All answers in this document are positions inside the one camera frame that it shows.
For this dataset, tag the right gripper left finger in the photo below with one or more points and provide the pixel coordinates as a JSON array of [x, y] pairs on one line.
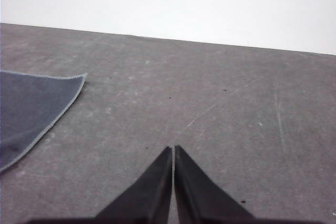
[[147, 195]]

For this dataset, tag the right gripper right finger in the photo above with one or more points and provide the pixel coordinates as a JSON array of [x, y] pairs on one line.
[[202, 197]]

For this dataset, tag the purple towel with grey hem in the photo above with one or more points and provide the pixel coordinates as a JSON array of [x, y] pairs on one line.
[[31, 108]]

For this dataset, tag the grey table cloth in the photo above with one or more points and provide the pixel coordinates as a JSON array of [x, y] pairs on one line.
[[199, 98]]

